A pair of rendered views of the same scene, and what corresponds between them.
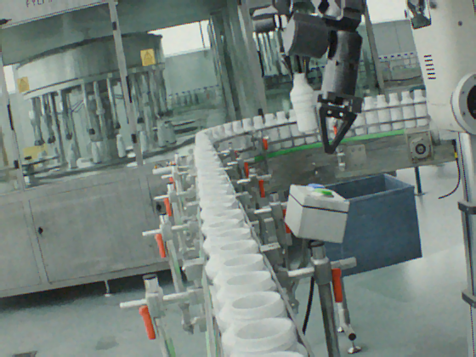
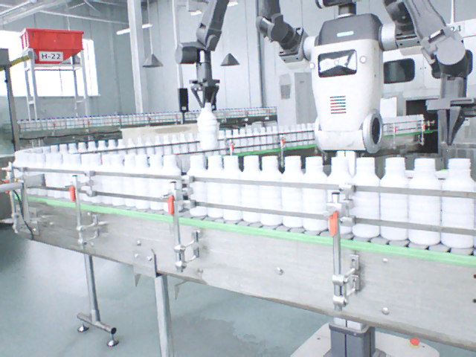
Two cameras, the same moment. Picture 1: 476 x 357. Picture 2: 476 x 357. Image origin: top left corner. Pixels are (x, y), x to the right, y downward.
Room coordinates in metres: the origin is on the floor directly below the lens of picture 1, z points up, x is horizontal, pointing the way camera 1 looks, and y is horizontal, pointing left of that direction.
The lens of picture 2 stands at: (0.84, 0.92, 1.27)
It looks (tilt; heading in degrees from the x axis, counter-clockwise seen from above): 8 degrees down; 311
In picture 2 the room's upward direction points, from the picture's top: 3 degrees counter-clockwise
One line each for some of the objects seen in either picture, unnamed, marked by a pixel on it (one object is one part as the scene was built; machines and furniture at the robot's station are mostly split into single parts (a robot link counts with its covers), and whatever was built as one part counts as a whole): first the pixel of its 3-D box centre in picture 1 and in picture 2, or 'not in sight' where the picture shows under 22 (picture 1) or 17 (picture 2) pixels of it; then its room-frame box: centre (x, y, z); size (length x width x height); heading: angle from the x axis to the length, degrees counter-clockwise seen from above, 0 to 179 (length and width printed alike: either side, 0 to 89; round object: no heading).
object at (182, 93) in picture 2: not in sight; (182, 100); (6.29, -4.13, 1.55); 0.17 x 0.15 x 0.42; 75
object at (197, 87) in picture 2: (294, 64); (204, 94); (1.93, -0.20, 1.35); 0.07 x 0.07 x 0.09; 4
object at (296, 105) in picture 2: not in sight; (304, 129); (4.79, -5.49, 0.96); 0.82 x 0.50 x 1.91; 75
